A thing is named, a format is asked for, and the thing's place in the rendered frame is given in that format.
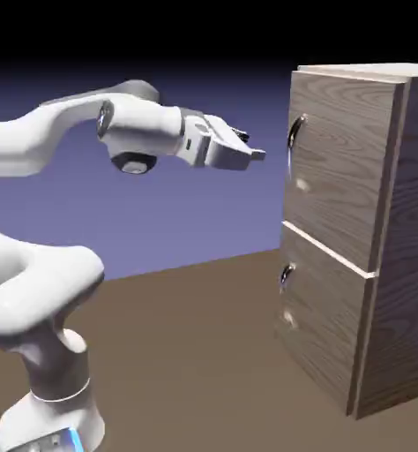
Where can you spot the small wooden cabinet door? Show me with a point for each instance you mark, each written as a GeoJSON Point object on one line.
{"type": "Point", "coordinates": [322, 317]}

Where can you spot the wooden cabinet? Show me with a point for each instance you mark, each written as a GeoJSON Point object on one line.
{"type": "Point", "coordinates": [399, 247]}

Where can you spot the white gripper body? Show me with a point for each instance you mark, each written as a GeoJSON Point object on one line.
{"type": "Point", "coordinates": [226, 146]}

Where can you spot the large wooden cabinet door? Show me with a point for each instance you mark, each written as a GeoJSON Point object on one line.
{"type": "Point", "coordinates": [339, 169]}

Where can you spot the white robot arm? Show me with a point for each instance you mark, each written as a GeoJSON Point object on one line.
{"type": "Point", "coordinates": [138, 122]}

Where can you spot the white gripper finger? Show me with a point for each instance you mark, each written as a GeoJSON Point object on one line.
{"type": "Point", "coordinates": [240, 134]}
{"type": "Point", "coordinates": [258, 154]}

